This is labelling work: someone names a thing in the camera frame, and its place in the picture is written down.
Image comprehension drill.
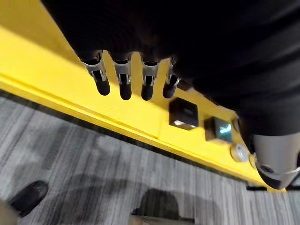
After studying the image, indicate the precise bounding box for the black square power socket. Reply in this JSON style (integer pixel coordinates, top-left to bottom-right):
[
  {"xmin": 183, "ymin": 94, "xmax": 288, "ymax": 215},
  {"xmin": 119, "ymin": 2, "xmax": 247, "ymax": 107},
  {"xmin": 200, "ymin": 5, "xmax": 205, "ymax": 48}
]
[{"xmin": 168, "ymin": 97, "xmax": 200, "ymax": 131}]

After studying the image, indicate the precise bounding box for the round silver push button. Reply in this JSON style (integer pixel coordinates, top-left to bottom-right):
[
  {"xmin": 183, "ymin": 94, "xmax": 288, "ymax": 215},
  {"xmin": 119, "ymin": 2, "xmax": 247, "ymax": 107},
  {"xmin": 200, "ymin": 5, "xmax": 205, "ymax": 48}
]
[{"xmin": 230, "ymin": 143, "xmax": 248, "ymax": 163}]

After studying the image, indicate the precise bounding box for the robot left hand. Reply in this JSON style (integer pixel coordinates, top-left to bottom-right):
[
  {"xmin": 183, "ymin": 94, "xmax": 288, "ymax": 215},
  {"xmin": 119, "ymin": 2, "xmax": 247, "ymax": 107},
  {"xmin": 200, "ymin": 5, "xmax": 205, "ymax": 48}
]
[{"xmin": 41, "ymin": 0, "xmax": 300, "ymax": 190}]

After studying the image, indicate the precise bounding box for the yellow shelf cart base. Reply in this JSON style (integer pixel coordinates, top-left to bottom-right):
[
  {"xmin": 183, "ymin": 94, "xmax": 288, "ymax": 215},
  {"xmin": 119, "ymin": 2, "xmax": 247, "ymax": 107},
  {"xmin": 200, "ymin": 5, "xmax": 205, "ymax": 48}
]
[{"xmin": 0, "ymin": 0, "xmax": 287, "ymax": 193}]

